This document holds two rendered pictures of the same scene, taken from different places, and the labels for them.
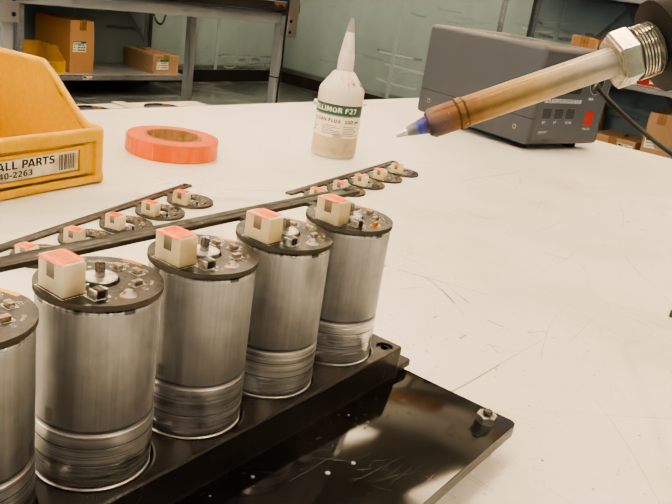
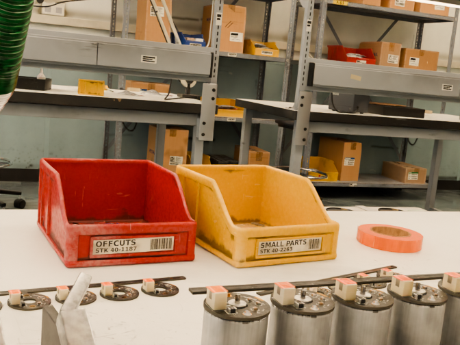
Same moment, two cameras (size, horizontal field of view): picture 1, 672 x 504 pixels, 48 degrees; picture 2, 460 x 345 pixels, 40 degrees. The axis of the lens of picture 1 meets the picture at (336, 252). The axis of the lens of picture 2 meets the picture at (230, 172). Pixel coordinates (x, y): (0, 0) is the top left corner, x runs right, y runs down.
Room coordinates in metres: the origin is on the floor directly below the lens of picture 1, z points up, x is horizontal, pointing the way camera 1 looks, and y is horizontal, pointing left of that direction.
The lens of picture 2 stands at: (-0.08, -0.05, 0.90)
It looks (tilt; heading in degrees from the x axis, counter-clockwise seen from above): 9 degrees down; 31
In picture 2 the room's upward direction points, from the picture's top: 5 degrees clockwise
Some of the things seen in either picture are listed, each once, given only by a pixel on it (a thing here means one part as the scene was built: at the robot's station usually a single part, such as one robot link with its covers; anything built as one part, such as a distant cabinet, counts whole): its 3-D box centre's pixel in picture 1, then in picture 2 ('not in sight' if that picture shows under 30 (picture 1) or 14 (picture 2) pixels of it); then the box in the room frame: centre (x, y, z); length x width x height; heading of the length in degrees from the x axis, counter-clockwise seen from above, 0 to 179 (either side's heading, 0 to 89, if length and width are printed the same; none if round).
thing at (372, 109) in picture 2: not in sight; (394, 110); (3.03, 0.91, 0.77); 0.24 x 0.16 x 0.04; 142
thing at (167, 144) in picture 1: (172, 143); (389, 237); (0.50, 0.12, 0.76); 0.06 x 0.06 x 0.01
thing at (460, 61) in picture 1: (513, 86); not in sight; (0.80, -0.15, 0.80); 0.15 x 0.12 x 0.10; 40
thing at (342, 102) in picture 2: not in sight; (348, 102); (2.78, 1.07, 0.80); 0.15 x 0.12 x 0.10; 72
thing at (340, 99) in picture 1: (342, 88); not in sight; (0.57, 0.01, 0.80); 0.03 x 0.03 x 0.10
